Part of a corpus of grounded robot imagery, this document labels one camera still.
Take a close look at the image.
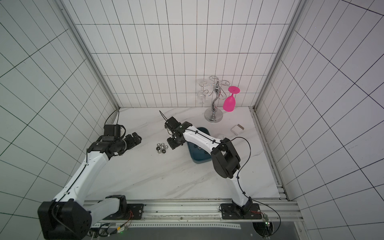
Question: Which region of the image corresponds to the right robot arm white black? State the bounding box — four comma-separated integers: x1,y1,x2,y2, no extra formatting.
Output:
165,117,263,220

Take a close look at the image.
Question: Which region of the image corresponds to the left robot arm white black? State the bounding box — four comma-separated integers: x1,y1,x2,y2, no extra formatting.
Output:
38,133,142,240

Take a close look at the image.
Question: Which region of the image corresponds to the teal storage box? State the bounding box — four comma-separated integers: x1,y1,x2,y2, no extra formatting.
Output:
183,126,221,164

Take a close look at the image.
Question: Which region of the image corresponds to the small white cube box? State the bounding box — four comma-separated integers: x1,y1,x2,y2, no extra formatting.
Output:
231,124,245,136

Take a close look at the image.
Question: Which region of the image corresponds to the silver wine glass rack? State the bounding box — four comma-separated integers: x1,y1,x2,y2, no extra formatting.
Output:
201,76,230,123

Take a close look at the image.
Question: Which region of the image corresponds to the clear round plastic container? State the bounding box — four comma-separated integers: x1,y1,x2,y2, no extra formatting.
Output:
216,134,226,140

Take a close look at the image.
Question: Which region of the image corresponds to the clear hanging wine glass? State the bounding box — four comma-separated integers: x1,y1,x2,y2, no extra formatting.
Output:
197,79,208,107

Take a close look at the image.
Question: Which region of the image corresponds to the pink plastic wine glass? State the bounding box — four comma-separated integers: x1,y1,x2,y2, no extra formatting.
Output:
223,86,241,112

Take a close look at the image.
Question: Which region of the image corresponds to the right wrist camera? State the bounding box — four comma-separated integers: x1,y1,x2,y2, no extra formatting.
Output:
165,117,181,133

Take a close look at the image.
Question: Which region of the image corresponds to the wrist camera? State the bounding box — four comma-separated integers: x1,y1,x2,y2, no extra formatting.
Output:
103,124,121,139
165,117,181,133

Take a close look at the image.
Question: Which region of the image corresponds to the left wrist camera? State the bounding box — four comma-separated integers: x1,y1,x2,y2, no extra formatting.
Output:
103,124,121,139

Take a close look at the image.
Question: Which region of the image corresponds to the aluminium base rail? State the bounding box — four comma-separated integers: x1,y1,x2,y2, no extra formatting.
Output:
61,199,304,230

